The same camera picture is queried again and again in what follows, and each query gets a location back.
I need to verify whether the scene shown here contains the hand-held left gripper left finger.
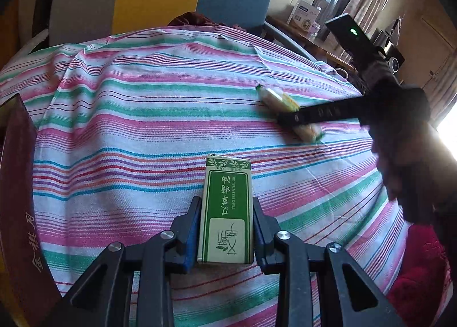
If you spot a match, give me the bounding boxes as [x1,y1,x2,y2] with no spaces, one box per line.
[43,196,202,327]

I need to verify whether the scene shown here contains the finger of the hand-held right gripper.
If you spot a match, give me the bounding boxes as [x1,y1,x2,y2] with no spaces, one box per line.
[276,97,370,127]

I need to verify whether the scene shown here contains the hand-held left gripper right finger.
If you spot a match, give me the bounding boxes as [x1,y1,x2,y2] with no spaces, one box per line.
[252,197,406,327]

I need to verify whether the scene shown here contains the beige sachet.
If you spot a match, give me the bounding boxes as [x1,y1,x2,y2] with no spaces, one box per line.
[254,84,325,143]

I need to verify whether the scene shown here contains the brown box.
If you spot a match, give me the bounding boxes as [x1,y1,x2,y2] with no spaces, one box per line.
[197,155,255,265]

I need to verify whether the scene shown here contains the metal tin box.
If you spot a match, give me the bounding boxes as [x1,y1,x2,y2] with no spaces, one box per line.
[0,93,63,313]

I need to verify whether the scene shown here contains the person's right hand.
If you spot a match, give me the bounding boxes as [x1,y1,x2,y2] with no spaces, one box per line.
[369,122,457,225]

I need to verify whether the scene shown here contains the black speaker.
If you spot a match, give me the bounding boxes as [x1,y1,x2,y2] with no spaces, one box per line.
[371,29,406,74]

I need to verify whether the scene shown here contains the wooden side table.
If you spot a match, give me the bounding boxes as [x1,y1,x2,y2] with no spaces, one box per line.
[266,15,361,74]

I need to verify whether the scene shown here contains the white carton box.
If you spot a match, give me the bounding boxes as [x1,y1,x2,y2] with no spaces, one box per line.
[287,0,322,28]

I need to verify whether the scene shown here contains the striped tablecloth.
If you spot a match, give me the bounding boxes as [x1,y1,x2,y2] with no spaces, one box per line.
[0,25,411,327]

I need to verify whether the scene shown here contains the maroon cloth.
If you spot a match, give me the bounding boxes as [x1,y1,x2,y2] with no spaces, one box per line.
[168,10,247,30]

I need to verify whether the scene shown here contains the red patterned garment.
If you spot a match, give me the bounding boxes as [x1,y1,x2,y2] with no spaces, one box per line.
[387,223,454,313]

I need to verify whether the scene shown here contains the wooden wardrobe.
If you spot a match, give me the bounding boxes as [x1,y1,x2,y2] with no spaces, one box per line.
[0,0,22,71]

